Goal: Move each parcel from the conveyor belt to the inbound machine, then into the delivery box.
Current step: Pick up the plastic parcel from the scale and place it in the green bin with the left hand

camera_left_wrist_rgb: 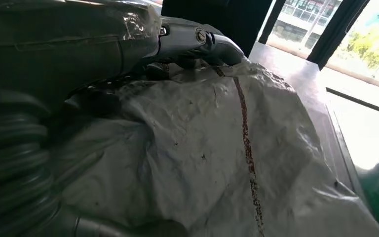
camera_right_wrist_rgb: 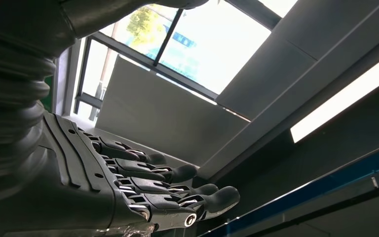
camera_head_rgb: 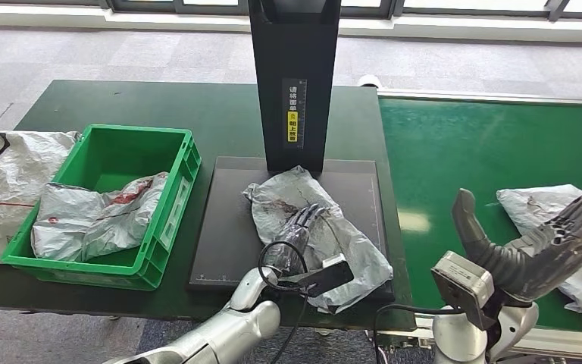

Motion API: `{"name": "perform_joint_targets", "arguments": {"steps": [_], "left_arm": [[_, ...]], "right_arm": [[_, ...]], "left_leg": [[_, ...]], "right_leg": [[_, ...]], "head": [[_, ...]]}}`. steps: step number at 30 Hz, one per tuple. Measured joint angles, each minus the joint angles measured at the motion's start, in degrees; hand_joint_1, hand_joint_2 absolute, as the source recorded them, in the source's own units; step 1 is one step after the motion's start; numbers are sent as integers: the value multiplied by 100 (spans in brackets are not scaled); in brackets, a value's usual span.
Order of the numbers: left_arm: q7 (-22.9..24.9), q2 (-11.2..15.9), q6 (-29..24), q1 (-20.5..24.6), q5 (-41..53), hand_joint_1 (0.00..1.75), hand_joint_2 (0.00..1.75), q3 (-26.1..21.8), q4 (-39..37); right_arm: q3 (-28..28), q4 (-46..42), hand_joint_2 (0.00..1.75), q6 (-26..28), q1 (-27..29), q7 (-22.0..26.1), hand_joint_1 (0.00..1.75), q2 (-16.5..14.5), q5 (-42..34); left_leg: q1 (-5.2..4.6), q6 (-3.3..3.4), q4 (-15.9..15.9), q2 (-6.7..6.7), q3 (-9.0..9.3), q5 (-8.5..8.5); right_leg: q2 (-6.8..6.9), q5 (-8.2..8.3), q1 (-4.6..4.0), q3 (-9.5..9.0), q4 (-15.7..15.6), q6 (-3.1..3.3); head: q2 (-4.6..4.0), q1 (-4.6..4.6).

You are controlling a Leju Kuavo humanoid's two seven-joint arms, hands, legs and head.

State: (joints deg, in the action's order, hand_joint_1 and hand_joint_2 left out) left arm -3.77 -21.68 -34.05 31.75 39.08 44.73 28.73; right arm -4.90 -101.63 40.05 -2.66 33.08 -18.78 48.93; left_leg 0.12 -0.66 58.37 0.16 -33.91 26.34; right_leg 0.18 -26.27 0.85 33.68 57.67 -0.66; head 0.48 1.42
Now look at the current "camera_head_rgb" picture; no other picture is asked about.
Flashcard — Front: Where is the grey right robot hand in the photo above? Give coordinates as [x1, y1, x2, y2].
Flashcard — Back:
[451, 169, 582, 303]

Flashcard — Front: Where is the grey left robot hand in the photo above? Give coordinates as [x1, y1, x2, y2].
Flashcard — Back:
[273, 203, 328, 275]

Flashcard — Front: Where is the grey poly mailer parcel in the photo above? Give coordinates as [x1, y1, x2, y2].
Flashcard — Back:
[496, 184, 582, 322]
[242, 165, 394, 315]
[30, 171, 170, 263]

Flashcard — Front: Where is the green conveyor belt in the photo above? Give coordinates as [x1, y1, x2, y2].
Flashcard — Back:
[378, 96, 582, 335]

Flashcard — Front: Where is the small grey junction box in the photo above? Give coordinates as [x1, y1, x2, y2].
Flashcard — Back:
[376, 328, 433, 353]

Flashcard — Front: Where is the yellow and white column label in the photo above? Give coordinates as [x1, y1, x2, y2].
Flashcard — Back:
[282, 78, 308, 151]

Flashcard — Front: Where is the black scanner column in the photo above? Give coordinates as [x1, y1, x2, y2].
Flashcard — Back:
[247, 0, 343, 174]

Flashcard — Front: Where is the dark green table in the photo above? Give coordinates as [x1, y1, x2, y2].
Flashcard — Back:
[0, 79, 418, 333]

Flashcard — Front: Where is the green plastic crate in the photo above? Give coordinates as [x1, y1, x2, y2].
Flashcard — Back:
[0, 124, 203, 291]

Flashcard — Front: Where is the white window sill ledge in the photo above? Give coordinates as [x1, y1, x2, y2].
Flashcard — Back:
[0, 5, 582, 44]

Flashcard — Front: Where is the large white woven sack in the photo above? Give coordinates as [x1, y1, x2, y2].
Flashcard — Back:
[0, 126, 82, 265]

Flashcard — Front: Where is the black scanner base plate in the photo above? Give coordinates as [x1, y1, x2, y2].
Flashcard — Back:
[188, 156, 395, 303]

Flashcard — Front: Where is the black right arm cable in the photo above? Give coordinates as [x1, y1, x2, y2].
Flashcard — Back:
[372, 303, 468, 364]

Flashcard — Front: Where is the dark window frame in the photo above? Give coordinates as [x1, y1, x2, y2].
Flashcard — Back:
[0, 0, 582, 22]

